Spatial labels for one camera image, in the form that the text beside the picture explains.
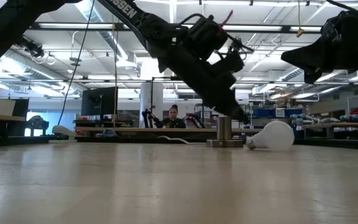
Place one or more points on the white building column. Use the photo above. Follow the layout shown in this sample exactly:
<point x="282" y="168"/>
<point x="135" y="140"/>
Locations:
<point x="151" y="93"/>

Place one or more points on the black ceiling-mounted device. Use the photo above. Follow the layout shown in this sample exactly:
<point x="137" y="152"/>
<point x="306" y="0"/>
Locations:
<point x="34" y="48"/>

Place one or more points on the wooden shelf board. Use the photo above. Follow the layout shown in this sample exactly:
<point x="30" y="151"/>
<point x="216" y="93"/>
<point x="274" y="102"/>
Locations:
<point x="2" y="117"/>

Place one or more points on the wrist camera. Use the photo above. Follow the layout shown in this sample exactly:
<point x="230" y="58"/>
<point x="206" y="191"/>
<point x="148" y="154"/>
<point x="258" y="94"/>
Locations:
<point x="329" y="29"/>
<point x="228" y="63"/>

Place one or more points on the person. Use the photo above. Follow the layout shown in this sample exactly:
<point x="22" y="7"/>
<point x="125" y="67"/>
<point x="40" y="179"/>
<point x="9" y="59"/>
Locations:
<point x="173" y="123"/>

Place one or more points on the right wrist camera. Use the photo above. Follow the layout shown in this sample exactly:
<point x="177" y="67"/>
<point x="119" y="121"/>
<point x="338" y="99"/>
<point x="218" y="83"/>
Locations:
<point x="329" y="29"/>

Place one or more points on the black computer monitor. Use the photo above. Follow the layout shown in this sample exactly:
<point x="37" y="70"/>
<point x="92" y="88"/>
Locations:
<point x="98" y="101"/>

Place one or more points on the wooden workbench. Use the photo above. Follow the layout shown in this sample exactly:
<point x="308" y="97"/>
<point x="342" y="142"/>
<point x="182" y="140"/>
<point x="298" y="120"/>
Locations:
<point x="346" y="126"/>

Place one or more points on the blue storage bin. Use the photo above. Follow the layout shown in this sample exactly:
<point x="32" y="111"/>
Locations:
<point x="294" y="112"/>
<point x="263" y="112"/>

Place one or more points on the light wooden desk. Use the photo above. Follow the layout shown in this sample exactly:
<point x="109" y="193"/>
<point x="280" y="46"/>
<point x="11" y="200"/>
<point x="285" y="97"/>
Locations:
<point x="135" y="129"/>

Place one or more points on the dark background machine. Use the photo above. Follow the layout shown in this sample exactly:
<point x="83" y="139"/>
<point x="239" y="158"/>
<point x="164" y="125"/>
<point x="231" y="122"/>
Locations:
<point x="37" y="122"/>

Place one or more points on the yellow hanging tag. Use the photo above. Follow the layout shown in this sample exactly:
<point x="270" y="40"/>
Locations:
<point x="300" y="32"/>

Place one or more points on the black aluminium table frame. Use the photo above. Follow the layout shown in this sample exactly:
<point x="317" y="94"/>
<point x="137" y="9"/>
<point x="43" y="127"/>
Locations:
<point x="120" y="140"/>

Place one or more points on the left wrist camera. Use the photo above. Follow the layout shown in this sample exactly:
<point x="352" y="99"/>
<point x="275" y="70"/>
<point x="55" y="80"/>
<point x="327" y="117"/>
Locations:
<point x="228" y="63"/>

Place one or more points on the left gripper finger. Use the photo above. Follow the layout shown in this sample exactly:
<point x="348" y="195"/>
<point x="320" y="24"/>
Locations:
<point x="239" y="105"/>
<point x="222" y="99"/>

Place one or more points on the background black robot arm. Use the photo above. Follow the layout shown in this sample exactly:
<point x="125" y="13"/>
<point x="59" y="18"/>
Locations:
<point x="149" y="118"/>
<point x="194" y="119"/>

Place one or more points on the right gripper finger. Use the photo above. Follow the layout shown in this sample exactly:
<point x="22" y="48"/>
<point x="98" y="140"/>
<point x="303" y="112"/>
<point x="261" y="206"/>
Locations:
<point x="309" y="56"/>
<point x="313" y="76"/>

